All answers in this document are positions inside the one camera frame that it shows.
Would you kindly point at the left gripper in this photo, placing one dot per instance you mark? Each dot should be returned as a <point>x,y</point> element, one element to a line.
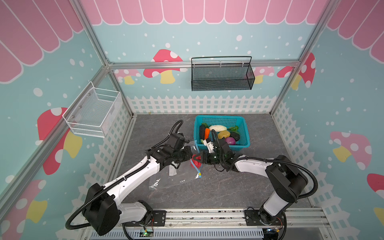
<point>187,149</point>

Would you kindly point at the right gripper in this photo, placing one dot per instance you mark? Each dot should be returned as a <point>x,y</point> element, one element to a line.
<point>207,157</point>

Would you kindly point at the clear zip top bag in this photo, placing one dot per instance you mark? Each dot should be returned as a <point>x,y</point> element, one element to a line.
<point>169,176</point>

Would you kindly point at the teal plastic basket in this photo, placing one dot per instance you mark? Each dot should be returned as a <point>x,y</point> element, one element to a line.
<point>227,121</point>

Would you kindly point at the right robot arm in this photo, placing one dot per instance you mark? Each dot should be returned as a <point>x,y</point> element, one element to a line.
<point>290,181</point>

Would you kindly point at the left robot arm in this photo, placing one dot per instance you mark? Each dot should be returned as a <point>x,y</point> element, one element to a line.
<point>104,209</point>

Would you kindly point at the purple onion toy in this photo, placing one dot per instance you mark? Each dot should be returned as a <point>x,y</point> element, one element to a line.
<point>230,141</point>

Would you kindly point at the yellow potato toy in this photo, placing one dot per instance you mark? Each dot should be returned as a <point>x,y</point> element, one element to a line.
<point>224,134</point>

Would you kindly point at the dark avocado toy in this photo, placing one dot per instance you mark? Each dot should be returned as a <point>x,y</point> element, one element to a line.
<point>236,136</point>

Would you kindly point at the white radish toy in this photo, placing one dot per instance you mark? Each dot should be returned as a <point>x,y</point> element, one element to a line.
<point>218,128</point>

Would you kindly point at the orange carrot toy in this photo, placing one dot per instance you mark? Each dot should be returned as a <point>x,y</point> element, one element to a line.
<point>207,133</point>

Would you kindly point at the aluminium front rail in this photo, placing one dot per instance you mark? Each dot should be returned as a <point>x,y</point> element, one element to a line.
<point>235,218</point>

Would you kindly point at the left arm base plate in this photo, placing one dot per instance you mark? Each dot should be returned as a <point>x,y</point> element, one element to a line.
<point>151,219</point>

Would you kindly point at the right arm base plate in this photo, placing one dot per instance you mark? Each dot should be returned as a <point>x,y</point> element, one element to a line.
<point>263,218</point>

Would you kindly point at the black mesh wall basket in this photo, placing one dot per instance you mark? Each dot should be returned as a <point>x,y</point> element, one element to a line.
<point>227,73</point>

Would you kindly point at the white wire wall basket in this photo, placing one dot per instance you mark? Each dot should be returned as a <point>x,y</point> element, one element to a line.
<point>93,112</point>

